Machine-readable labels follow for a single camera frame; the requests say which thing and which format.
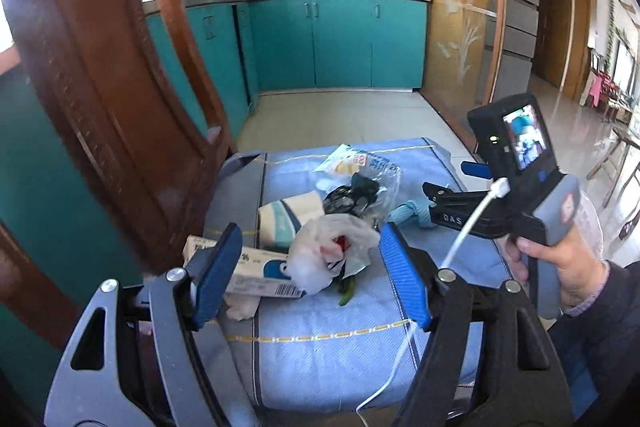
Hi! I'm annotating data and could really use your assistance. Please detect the white plastic bag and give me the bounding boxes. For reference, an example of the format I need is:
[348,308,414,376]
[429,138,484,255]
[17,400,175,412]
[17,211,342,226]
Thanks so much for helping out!
[287,213,382,295]

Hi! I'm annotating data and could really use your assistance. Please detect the brown wooden door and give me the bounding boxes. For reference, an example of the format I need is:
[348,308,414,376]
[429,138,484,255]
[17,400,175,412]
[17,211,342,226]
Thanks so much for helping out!
[537,0,574,94]

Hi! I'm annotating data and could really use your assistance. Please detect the white left gripper cable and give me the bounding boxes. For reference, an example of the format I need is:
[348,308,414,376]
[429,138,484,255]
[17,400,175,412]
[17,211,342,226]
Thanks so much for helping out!
[357,321,417,427]

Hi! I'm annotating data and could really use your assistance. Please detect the black shiny scraps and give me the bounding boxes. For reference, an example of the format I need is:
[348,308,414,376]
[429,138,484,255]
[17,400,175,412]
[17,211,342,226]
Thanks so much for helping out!
[322,174,381,219]

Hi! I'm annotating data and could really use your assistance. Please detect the person's right forearm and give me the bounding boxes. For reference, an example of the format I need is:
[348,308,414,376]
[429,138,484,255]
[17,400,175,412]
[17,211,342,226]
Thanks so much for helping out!
[545,257,640,427]

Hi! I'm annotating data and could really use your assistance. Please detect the grey refrigerator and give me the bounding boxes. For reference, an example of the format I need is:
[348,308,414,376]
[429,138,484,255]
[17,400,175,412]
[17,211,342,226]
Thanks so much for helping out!
[475,0,542,106]

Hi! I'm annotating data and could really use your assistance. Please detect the wooden side table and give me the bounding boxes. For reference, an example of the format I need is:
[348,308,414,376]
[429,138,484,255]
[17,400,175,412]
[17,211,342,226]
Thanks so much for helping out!
[585,124,640,210]

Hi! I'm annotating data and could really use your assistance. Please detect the person's right hand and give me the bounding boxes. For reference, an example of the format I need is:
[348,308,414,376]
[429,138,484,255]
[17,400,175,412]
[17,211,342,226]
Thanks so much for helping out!
[502,227,611,315]

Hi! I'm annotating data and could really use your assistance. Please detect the brown wooden chair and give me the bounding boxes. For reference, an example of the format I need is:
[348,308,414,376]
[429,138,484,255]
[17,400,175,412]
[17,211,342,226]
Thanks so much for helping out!
[0,0,238,350]

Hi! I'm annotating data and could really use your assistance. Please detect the teal kitchen cabinets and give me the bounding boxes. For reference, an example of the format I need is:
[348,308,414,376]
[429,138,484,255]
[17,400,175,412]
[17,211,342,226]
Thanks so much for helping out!
[0,0,432,408]

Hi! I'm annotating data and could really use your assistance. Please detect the white blue striped paper cup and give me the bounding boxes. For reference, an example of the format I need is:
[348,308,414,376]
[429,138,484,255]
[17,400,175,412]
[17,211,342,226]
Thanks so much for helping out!
[257,191,326,253]

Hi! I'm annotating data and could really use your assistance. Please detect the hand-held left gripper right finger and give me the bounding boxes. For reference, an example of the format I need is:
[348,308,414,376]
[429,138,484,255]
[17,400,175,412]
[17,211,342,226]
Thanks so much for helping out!
[378,222,576,427]

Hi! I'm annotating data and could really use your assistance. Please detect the blue cloth tie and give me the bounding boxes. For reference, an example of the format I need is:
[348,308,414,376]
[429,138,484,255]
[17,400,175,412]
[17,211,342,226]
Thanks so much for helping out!
[387,199,434,231]

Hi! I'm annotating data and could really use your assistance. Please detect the white cardboard carton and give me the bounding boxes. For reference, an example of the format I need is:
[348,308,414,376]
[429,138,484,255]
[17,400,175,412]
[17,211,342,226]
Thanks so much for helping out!
[182,234,308,300]

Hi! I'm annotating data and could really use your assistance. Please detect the clear plastic snack bag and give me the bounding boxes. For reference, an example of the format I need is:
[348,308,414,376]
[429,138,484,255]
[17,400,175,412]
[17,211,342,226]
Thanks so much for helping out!
[312,143,403,228]

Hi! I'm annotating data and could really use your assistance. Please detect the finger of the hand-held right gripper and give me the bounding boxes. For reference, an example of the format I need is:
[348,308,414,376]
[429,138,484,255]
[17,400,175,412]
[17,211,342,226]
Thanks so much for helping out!
[461,161,495,180]
[422,181,521,241]

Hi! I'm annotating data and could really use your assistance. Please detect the white tissue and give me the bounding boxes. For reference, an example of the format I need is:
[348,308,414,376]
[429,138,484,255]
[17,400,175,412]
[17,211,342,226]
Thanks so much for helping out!
[225,292,262,321]

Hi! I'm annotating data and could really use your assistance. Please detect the etched glass wooden partition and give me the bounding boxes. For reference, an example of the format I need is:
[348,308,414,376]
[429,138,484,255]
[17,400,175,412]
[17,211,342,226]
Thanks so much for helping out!
[397,0,506,148]

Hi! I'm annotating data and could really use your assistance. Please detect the green vegetable scrap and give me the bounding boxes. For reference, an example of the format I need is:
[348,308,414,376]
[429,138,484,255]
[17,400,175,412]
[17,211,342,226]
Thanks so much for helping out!
[337,276,359,308]

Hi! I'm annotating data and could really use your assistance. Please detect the blue checked cloth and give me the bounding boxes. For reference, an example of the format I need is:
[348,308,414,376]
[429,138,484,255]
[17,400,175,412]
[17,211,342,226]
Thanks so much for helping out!
[205,137,516,414]

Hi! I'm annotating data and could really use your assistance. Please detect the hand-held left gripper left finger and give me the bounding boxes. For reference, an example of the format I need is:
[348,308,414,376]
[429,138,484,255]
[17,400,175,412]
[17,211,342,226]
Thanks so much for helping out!
[44,223,244,427]

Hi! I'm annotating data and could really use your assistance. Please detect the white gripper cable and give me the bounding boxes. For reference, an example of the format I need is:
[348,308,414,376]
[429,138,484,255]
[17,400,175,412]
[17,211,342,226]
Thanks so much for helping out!
[440,177,512,269]
[357,321,417,427]

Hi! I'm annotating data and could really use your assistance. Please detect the white right gripper cable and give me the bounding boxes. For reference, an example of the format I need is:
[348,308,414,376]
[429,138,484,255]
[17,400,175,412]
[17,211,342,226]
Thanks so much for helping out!
[440,177,512,269]

